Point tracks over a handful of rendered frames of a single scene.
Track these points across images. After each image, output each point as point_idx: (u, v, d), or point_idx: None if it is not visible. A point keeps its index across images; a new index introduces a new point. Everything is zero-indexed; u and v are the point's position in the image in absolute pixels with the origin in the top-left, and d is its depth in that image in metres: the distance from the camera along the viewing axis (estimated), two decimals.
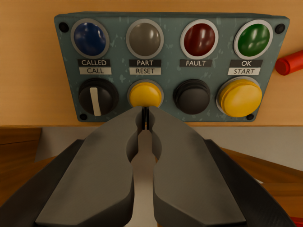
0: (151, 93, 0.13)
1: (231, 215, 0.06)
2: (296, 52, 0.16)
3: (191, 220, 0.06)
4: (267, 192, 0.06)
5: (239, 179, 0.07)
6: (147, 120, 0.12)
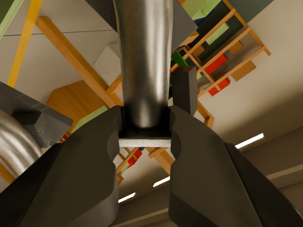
0: None
1: (248, 221, 0.05)
2: None
3: (205, 221, 0.06)
4: (290, 202, 0.06)
5: (259, 186, 0.06)
6: (167, 119, 0.12)
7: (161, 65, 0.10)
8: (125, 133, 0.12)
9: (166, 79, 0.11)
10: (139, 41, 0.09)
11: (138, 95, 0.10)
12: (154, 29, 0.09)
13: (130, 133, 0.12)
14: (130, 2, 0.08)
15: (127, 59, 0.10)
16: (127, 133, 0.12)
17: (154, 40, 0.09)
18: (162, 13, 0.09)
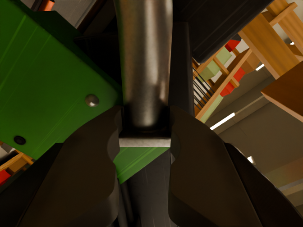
0: None
1: (248, 221, 0.05)
2: None
3: (205, 221, 0.06)
4: (290, 202, 0.06)
5: (259, 186, 0.06)
6: (167, 119, 0.12)
7: (161, 64, 0.10)
8: (125, 133, 0.12)
9: (166, 78, 0.11)
10: (139, 40, 0.09)
11: (138, 94, 0.10)
12: (154, 29, 0.09)
13: (130, 133, 0.12)
14: (131, 2, 0.08)
15: (127, 58, 0.10)
16: (127, 133, 0.12)
17: (154, 39, 0.09)
18: (162, 12, 0.09)
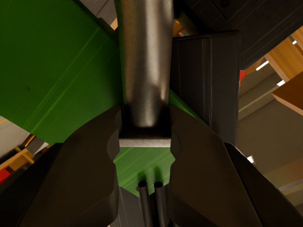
0: None
1: (248, 221, 0.05)
2: None
3: (205, 221, 0.06)
4: (290, 202, 0.06)
5: (259, 186, 0.06)
6: (167, 119, 0.12)
7: (161, 64, 0.10)
8: (125, 133, 0.12)
9: (166, 79, 0.11)
10: (140, 40, 0.09)
11: (138, 95, 0.10)
12: (155, 29, 0.09)
13: (130, 133, 0.12)
14: (131, 2, 0.08)
15: (128, 58, 0.10)
16: (127, 133, 0.12)
17: (155, 39, 0.09)
18: (162, 13, 0.09)
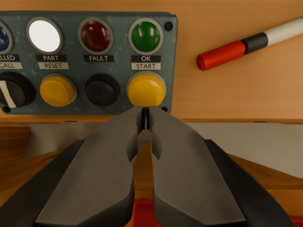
0: (58, 89, 0.14)
1: (231, 215, 0.06)
2: (212, 49, 0.17)
3: (191, 220, 0.06)
4: (267, 192, 0.06)
5: (239, 179, 0.07)
6: (147, 120, 0.12)
7: None
8: None
9: None
10: None
11: None
12: None
13: None
14: None
15: None
16: None
17: None
18: None
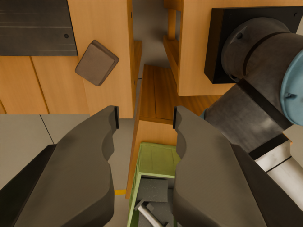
0: None
1: (254, 223, 0.05)
2: None
3: (209, 222, 0.06)
4: (297, 206, 0.06)
5: (265, 189, 0.06)
6: (174, 119, 0.12)
7: None
8: None
9: None
10: None
11: None
12: None
13: None
14: None
15: None
16: None
17: None
18: None
